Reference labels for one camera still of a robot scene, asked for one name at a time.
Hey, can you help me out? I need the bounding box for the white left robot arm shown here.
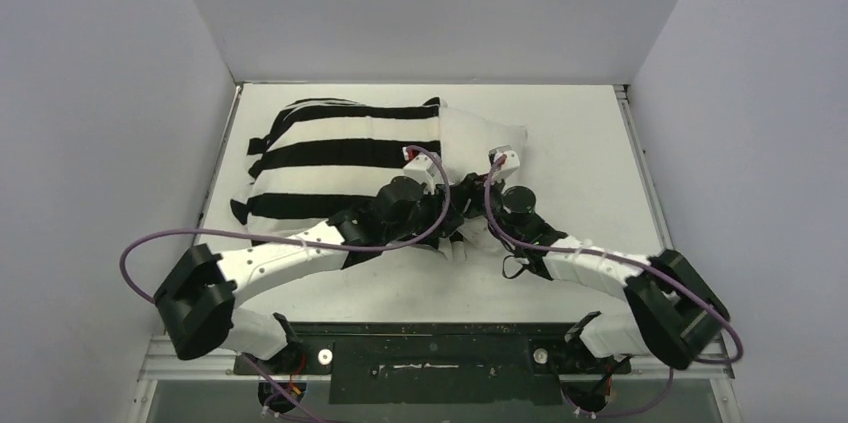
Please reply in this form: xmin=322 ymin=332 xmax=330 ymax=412
xmin=154 ymin=177 xmax=463 ymax=373

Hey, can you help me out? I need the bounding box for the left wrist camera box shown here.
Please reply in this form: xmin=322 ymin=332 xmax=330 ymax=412
xmin=402 ymin=145 xmax=442 ymax=182

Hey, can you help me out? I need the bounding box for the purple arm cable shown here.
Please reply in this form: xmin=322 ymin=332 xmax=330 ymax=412
xmin=482 ymin=155 xmax=746 ymax=369
xmin=119 ymin=144 xmax=455 ymax=423

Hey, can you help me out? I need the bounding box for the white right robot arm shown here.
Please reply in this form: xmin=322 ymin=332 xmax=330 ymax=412
xmin=451 ymin=174 xmax=730 ymax=371

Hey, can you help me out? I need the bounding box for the black white striped pillowcase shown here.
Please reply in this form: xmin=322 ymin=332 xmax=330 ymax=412
xmin=230 ymin=97 xmax=442 ymax=236

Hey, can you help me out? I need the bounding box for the black metal base rail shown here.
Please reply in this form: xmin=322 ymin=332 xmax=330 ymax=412
xmin=143 ymin=319 xmax=733 ymax=423

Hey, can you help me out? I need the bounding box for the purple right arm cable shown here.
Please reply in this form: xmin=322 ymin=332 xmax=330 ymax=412
xmin=482 ymin=155 xmax=746 ymax=369

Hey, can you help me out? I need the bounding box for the white pillow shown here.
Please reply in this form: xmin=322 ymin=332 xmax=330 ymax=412
xmin=432 ymin=102 xmax=534 ymax=263

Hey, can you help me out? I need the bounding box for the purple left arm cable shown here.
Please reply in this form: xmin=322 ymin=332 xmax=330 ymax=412
xmin=119 ymin=144 xmax=455 ymax=423

